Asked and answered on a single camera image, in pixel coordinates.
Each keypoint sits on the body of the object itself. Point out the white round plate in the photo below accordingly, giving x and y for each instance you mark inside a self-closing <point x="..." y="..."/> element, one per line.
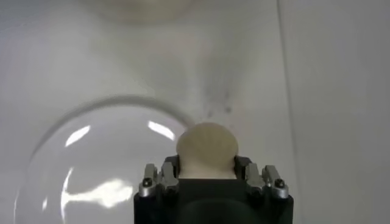
<point x="91" y="182"/>

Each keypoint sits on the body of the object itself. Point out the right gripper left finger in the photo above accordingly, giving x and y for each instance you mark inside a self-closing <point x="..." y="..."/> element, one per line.
<point x="169" y="179"/>

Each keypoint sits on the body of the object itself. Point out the white steamed baozi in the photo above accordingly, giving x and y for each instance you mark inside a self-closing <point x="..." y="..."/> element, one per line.
<point x="207" y="149"/>

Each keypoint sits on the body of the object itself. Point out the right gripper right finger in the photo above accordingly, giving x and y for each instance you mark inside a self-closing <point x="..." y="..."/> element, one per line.
<point x="254" y="181"/>

